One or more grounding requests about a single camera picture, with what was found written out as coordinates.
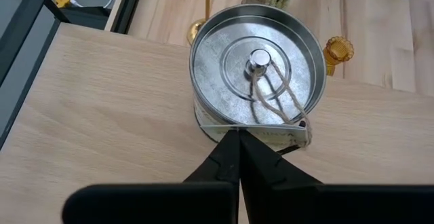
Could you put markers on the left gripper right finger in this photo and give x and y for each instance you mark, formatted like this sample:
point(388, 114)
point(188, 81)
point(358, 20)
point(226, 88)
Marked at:
point(322, 205)

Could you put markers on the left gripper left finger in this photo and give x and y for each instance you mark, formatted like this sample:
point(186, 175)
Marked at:
point(152, 203)

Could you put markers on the tall brass candlestick holder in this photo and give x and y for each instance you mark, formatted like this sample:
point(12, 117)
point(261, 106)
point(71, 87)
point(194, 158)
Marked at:
point(207, 0)

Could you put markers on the amber ribbed glass candle holder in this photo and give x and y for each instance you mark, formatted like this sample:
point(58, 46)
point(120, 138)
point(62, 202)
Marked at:
point(339, 49)

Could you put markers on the black table rail frame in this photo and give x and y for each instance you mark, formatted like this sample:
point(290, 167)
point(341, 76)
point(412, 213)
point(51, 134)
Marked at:
point(130, 3)

